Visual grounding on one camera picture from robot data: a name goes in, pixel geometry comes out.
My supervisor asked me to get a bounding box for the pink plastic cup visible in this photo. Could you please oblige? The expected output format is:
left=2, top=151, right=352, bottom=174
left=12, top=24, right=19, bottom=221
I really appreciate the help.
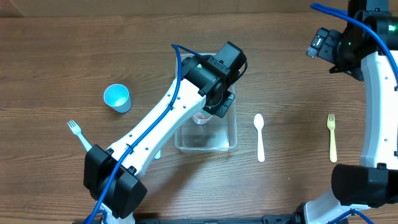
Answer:
left=192, top=113, right=213, bottom=125

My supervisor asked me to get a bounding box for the pink plastic spoon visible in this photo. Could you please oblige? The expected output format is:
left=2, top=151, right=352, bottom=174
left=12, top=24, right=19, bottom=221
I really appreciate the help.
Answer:
left=254, top=113, right=265, bottom=162

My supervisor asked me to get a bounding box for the light blue plastic fork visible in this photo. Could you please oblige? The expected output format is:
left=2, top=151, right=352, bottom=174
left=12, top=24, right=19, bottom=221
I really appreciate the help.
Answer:
left=155, top=151, right=162, bottom=159

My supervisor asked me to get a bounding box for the blue plastic cup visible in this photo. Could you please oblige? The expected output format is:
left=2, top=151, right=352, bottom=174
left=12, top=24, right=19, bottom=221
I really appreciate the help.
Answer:
left=103, top=83, right=132, bottom=113

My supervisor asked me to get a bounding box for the pale green plastic fork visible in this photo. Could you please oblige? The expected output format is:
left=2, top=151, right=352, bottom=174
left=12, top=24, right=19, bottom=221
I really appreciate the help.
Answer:
left=67, top=119, right=92, bottom=151

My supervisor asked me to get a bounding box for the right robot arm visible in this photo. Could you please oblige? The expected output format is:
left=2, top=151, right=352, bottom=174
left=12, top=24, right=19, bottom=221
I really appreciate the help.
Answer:
left=290, top=1, right=397, bottom=223

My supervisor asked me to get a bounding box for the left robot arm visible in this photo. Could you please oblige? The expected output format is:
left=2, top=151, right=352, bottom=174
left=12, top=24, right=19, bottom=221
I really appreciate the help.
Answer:
left=83, top=55, right=248, bottom=223

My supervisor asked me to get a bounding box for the clear plastic container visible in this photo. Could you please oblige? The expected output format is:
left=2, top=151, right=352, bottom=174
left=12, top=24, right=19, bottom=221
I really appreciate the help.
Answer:
left=174, top=53, right=238, bottom=153

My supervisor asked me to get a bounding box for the yellow plastic fork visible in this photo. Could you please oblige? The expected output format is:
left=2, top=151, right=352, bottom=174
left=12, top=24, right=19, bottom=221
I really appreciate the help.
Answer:
left=326, top=114, right=337, bottom=162

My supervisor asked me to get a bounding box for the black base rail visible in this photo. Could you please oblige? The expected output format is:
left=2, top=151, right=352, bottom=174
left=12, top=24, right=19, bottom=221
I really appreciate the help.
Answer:
left=73, top=213, right=308, bottom=224

